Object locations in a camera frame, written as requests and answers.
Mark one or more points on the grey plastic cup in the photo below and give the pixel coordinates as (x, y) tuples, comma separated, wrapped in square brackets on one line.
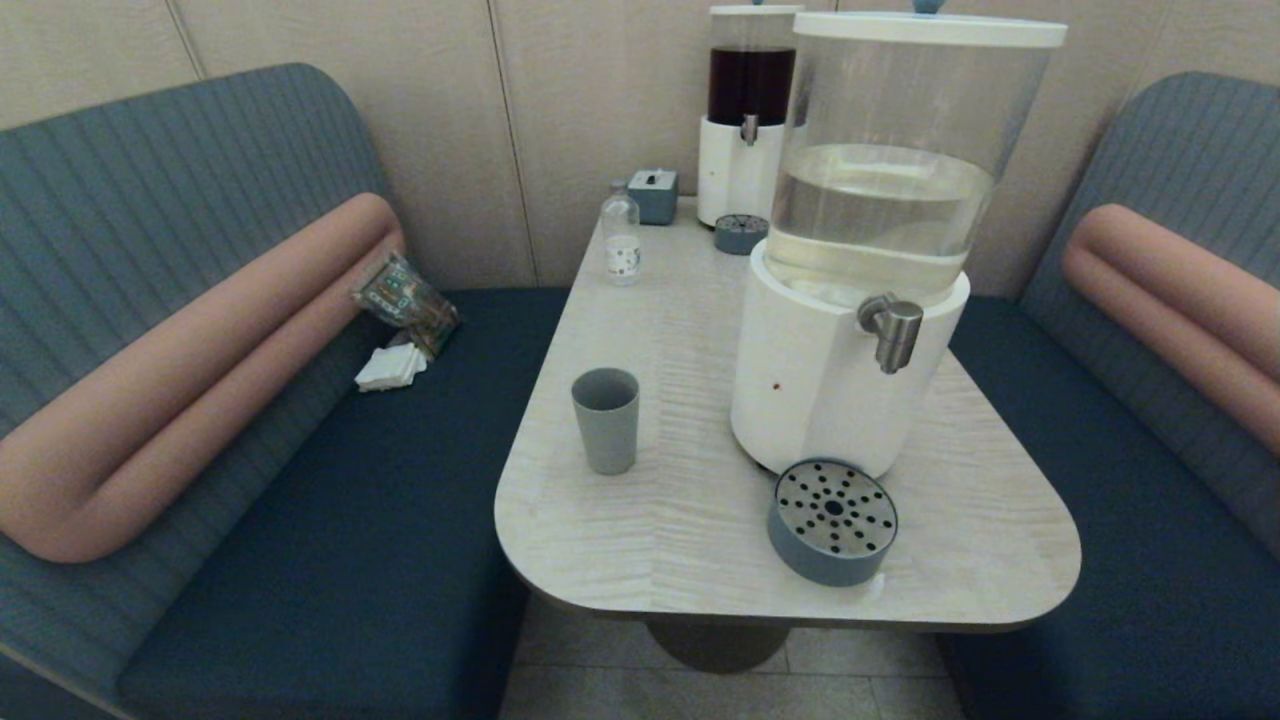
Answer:
[(605, 430)]

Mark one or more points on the large silver dispenser tap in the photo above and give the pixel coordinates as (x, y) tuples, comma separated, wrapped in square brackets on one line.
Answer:
[(895, 330)]

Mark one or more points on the clear plastic bottle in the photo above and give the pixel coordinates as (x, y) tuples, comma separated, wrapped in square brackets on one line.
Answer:
[(621, 240)]

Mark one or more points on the small blue perforated drip tray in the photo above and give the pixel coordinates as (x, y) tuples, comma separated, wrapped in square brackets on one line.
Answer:
[(740, 238)]

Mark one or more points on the blue-grey tissue box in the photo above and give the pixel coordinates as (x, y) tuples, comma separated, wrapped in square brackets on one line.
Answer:
[(655, 200)]

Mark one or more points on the dark drink dispenser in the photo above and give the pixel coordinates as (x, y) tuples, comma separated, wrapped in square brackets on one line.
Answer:
[(735, 170)]

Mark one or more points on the printed snack bag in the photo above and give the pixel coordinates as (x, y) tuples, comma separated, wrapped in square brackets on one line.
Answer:
[(410, 305)]

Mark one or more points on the white napkin stack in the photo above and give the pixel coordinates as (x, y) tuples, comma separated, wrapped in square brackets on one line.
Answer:
[(390, 368)]

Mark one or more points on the small silver dispenser tap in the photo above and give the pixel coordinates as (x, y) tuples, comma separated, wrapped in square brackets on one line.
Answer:
[(749, 128)]

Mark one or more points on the large blue perforated drip tray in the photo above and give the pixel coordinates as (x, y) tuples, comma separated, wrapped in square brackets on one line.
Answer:
[(830, 545)]

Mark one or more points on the large clear water dispenser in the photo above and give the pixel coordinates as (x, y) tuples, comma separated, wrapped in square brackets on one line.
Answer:
[(880, 200)]

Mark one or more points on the blue upholstered bench sofa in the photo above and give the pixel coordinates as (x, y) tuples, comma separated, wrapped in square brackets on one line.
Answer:
[(350, 500), (1150, 560)]

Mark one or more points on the pink bolster cushion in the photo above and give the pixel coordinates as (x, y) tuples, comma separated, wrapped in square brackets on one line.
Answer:
[(200, 360), (1180, 290)]

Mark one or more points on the round table pedestal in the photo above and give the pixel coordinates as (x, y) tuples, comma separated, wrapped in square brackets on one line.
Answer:
[(715, 645)]

